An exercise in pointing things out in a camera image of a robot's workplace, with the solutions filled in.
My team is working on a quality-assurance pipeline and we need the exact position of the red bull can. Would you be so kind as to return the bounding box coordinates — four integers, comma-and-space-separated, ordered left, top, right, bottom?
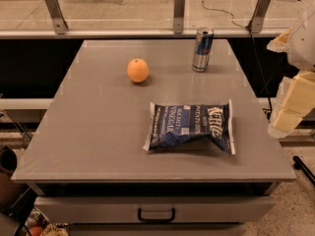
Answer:
192, 28, 214, 72

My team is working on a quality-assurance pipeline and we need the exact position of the dark chair at left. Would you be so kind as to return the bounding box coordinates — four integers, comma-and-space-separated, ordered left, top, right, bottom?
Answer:
0, 147, 35, 236

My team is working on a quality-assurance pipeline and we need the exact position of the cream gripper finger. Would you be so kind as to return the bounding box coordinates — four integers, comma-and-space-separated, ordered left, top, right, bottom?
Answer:
268, 71, 315, 139
267, 29, 291, 53

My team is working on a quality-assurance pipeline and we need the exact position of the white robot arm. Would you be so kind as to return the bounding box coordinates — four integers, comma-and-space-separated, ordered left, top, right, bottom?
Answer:
267, 4, 315, 139

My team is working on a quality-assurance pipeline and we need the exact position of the orange fruit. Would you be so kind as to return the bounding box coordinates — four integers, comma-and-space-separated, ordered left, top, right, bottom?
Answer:
127, 58, 150, 83

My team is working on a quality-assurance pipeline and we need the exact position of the grey drawer with black handle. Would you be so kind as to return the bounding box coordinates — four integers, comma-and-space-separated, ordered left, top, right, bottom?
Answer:
35, 197, 275, 224

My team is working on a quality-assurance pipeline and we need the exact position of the metal railing bracket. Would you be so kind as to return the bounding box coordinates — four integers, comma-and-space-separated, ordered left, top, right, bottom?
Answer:
173, 0, 185, 34
247, 0, 271, 33
44, 0, 68, 34

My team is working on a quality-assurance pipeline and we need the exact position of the right metal railing bracket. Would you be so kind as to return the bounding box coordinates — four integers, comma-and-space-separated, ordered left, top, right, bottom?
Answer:
247, 0, 271, 33

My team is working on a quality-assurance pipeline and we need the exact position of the left metal railing bracket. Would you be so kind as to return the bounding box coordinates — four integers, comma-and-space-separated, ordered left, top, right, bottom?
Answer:
44, 0, 68, 34

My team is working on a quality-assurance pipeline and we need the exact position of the colourful clutter on floor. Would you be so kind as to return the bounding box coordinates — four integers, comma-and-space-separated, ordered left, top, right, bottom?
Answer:
20, 208, 69, 236

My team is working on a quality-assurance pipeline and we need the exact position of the black cable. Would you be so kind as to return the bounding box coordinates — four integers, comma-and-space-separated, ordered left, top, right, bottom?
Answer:
198, 0, 275, 116

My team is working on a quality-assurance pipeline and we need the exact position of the blue kettle chips bag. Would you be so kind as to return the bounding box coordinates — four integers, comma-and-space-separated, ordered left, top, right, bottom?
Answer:
143, 101, 236, 154

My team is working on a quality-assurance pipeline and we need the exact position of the black floor stand leg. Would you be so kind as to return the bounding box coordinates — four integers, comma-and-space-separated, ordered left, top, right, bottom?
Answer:
292, 155, 315, 186

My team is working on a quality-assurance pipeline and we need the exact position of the middle metal railing bracket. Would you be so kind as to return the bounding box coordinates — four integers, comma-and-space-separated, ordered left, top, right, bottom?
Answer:
173, 0, 185, 34

